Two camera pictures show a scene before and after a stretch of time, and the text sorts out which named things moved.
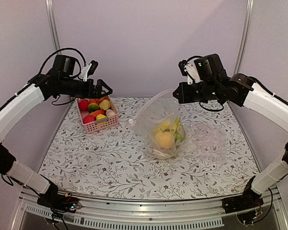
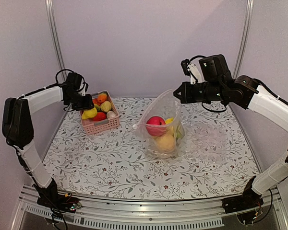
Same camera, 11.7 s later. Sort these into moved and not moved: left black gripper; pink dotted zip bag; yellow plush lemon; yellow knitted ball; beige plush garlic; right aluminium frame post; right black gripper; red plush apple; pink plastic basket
Moved: yellow plush lemon; red plush apple; left black gripper
Not moved: beige plush garlic; pink plastic basket; yellow knitted ball; right black gripper; right aluminium frame post; pink dotted zip bag
